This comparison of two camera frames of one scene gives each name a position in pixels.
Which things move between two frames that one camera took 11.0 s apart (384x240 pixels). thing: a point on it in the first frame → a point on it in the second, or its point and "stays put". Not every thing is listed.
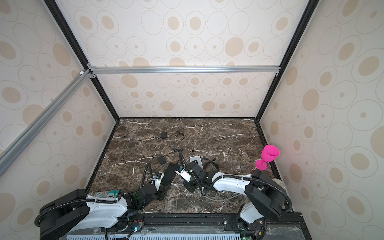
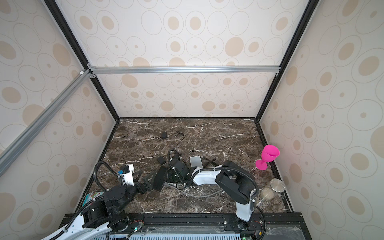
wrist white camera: (157, 181) → (128, 176)
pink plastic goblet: (269, 153) stays put
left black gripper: (161, 194) → (142, 189)
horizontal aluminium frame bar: (106, 71) stays put
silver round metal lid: (280, 183) stays put
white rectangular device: (198, 160) stays put
